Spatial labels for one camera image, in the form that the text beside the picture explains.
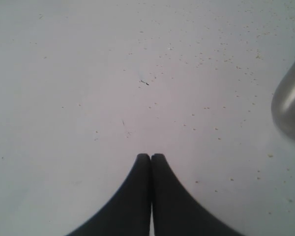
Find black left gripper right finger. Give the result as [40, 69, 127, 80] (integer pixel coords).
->
[151, 153, 241, 236]

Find stainless steel cup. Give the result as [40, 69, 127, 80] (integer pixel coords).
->
[271, 62, 295, 141]

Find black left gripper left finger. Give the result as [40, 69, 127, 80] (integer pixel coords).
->
[69, 153, 151, 236]

